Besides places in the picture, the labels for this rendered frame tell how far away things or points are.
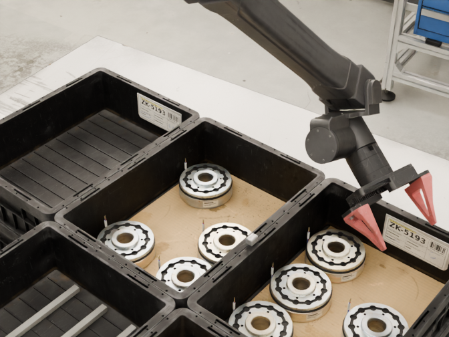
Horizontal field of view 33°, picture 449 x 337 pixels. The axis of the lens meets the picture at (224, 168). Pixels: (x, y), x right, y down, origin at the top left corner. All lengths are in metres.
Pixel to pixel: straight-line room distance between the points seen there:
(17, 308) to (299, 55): 0.63
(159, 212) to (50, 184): 0.24
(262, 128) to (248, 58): 1.70
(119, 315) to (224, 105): 0.84
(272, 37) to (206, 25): 2.82
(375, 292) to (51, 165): 0.70
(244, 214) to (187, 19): 2.55
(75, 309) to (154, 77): 0.95
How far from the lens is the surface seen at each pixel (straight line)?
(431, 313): 1.19
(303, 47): 1.10
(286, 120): 1.94
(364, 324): 1.24
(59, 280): 1.36
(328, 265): 1.32
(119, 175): 1.40
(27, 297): 1.35
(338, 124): 1.18
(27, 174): 1.60
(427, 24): 3.17
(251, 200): 1.49
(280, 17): 1.05
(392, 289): 1.35
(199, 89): 2.05
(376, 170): 1.21
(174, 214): 1.46
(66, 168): 1.60
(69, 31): 3.89
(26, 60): 3.68
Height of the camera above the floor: 1.80
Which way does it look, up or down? 38 degrees down
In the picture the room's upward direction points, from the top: straight up
